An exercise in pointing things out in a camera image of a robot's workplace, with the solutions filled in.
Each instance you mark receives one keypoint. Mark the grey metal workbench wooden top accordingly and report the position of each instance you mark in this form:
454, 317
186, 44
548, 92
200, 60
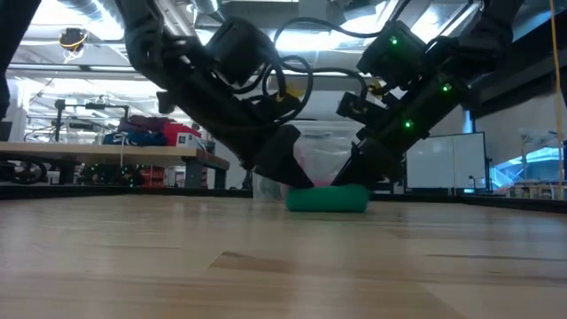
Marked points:
111, 153

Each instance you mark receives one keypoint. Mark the green elastic bandage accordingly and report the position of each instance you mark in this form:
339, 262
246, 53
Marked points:
328, 198

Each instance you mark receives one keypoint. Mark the red item in box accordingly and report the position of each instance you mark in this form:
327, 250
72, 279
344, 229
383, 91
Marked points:
322, 181

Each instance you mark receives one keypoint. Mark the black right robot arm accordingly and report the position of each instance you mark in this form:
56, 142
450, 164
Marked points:
465, 44

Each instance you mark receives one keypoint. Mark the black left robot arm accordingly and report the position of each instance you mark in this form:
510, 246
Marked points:
146, 40

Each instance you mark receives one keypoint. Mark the maroon cloth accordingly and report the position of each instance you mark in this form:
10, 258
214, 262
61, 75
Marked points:
146, 122

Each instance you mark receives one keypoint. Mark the white whiteboard black frame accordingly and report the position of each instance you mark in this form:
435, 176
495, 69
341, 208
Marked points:
443, 161

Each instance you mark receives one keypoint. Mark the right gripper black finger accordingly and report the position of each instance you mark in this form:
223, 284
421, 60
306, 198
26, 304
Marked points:
363, 168

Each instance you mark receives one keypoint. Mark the red box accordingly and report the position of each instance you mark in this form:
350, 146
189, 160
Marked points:
177, 130

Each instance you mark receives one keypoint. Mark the black camera stand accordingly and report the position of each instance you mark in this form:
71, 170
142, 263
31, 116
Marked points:
59, 119

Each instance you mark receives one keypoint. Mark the black yellow ceiling reel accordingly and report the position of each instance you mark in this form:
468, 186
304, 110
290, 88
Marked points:
73, 39

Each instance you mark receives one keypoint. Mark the clear plastic storage box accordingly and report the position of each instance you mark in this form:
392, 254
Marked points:
323, 150

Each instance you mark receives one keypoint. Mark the small white box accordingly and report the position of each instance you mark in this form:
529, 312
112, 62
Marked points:
188, 141

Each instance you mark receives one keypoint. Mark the blue bag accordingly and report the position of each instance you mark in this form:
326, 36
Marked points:
137, 138

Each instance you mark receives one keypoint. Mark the long ceiling light strip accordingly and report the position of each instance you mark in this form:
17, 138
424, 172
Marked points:
66, 69

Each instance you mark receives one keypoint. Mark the low shelf with small items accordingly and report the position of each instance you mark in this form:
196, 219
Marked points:
536, 190

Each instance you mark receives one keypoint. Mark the black monitor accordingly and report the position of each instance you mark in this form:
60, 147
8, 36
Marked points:
5, 130

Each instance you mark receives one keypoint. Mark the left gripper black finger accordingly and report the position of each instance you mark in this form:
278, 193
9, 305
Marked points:
283, 159

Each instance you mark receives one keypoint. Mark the red storage bins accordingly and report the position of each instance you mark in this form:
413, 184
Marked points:
150, 175

